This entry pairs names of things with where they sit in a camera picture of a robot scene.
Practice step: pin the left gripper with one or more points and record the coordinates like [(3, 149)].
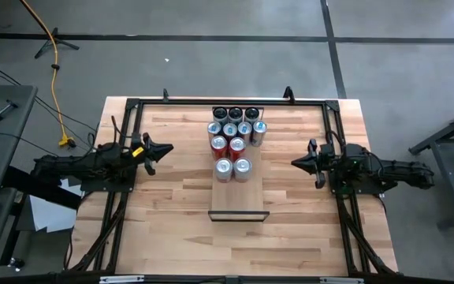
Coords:
[(147, 158)]

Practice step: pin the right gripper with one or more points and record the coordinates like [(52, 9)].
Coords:
[(329, 167)]

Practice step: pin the light blue slim can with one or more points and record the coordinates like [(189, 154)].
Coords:
[(213, 128)]

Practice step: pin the orange Fanta soda can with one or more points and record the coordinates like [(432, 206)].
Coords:
[(219, 143)]

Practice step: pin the blue silver energy drink can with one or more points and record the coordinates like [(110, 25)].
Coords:
[(259, 128), (244, 128), (229, 129)]

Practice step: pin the white can red base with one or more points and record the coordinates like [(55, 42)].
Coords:
[(224, 165)]

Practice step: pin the white can orange base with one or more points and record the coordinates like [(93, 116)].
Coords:
[(243, 165)]

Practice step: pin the white Celsius can palm print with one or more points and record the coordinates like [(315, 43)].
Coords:
[(220, 114), (251, 114), (235, 114)]

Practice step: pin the orange soda can blue logo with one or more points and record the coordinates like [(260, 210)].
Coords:
[(237, 144)]

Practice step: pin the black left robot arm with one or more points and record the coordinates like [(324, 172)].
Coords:
[(73, 165)]

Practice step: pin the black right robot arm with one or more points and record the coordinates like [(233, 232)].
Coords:
[(400, 171)]

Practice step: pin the yellow tag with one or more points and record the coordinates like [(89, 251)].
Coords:
[(137, 152)]

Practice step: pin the white paper sheet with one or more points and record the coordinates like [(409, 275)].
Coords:
[(51, 213)]

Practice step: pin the black tripod stand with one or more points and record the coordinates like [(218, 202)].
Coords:
[(55, 41)]

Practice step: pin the gray desk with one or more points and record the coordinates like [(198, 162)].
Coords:
[(10, 118)]

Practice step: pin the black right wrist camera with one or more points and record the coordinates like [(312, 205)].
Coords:
[(326, 150)]

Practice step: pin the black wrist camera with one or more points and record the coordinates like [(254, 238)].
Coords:
[(326, 150), (135, 142)]

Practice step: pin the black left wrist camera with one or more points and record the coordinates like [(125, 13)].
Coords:
[(135, 142)]

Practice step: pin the black curved bracket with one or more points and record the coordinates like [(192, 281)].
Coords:
[(289, 94), (166, 94)]

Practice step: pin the black table edge rail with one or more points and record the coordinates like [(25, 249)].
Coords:
[(231, 102)]

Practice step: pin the black metal shelf frame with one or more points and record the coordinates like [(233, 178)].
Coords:
[(239, 220)]

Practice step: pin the silver metal bracket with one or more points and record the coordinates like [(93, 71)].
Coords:
[(341, 280), (121, 279)]

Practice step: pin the gray table base frame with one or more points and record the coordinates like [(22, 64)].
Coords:
[(447, 173)]

